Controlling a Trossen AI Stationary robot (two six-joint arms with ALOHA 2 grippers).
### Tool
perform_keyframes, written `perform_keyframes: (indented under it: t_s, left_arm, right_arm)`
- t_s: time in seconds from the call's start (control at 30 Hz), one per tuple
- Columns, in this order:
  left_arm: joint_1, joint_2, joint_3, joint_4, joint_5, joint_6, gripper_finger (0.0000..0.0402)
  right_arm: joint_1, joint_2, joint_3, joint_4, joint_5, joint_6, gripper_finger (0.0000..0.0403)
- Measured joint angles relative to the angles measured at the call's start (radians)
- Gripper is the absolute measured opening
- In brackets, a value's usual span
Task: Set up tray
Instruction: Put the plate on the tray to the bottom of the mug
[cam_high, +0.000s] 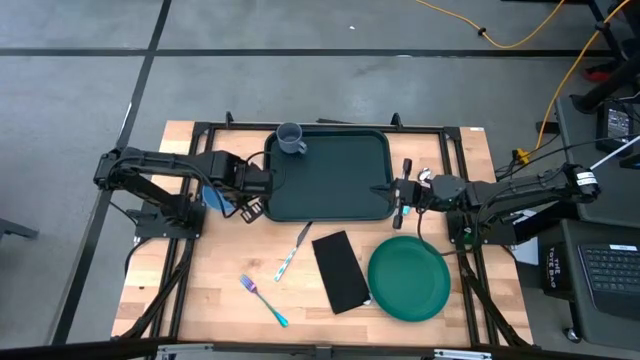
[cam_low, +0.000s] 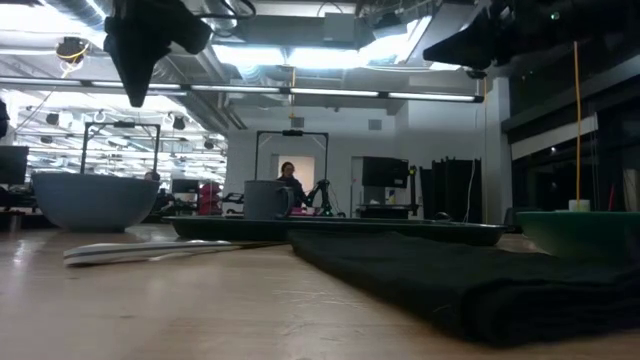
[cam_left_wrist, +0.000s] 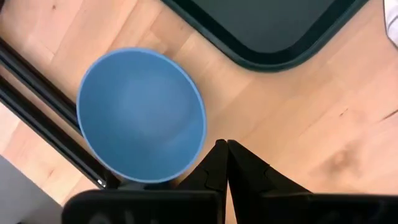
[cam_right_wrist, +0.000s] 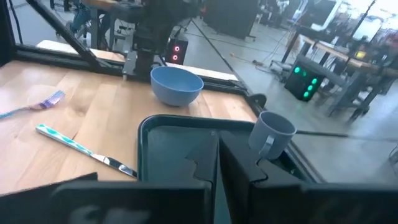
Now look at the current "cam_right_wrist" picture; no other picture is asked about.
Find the blue bowl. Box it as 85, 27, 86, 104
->
150, 65, 205, 107

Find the dark green plastic tray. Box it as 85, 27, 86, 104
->
137, 114, 324, 184

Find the black box with green lights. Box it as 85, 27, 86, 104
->
284, 60, 326, 103

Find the wooden workbench with black legs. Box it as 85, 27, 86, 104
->
281, 26, 398, 124

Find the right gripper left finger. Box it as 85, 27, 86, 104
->
51, 131, 218, 224

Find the black aluminium table frame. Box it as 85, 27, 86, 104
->
0, 0, 324, 184

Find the iridescent fork with teal handle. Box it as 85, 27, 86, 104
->
0, 90, 66, 121

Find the person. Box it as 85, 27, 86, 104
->
68, 0, 94, 35

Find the black cabinet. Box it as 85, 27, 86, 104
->
203, 0, 259, 40

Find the knife with teal patterned handle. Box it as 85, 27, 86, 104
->
35, 124, 138, 179

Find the grey mug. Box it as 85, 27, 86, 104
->
248, 111, 297, 161

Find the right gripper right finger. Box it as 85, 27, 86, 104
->
219, 130, 398, 224

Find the black box with red lights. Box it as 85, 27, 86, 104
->
164, 36, 189, 66

